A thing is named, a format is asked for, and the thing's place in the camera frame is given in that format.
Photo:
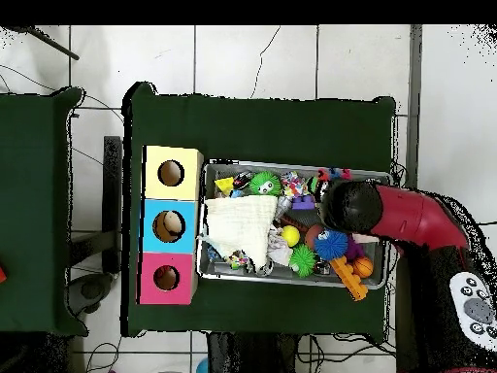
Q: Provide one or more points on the cream muslin cloth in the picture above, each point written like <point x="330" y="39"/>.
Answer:
<point x="240" y="225"/>

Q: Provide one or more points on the pink blue fuzzy caterpillar toy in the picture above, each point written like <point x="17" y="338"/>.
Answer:
<point x="323" y="175"/>

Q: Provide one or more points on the blue spiky ball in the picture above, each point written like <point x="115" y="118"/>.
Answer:
<point x="331" y="244"/>

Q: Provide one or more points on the orange plastic toy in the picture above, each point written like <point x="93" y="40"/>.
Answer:
<point x="349" y="278"/>

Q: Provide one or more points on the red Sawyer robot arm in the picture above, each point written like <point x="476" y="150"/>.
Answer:
<point x="415" y="217"/>

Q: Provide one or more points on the wooden box with three holes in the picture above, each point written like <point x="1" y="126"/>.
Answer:
<point x="186" y="241"/>

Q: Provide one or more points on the green spiky toy with eyes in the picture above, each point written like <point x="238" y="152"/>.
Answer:
<point x="261" y="182"/>

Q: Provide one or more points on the yellow cheese wedge toy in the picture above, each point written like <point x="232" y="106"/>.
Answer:
<point x="225" y="185"/>

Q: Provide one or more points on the green spiky ball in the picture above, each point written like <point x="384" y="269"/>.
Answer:
<point x="303" y="260"/>

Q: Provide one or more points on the purple spiky ball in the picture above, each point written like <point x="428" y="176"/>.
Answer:
<point x="354" y="250"/>

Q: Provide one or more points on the small orange basketball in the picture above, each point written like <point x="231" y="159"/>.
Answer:
<point x="363" y="267"/>

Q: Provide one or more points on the black stand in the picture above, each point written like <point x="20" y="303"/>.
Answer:
<point x="112" y="186"/>

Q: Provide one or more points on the blue floor ball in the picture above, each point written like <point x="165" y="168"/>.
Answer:
<point x="202" y="368"/>

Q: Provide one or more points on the grey plastic base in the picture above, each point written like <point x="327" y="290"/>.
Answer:
<point x="91" y="289"/>

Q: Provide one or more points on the dark green side tablecloth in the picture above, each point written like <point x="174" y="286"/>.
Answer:
<point x="27" y="213"/>

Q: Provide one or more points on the dark thin rod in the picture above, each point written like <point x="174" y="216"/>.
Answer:
<point x="54" y="46"/>

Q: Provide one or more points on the small red object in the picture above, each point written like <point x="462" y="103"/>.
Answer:
<point x="2" y="275"/>

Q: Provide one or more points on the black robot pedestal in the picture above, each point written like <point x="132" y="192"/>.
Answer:
<point x="248" y="355"/>

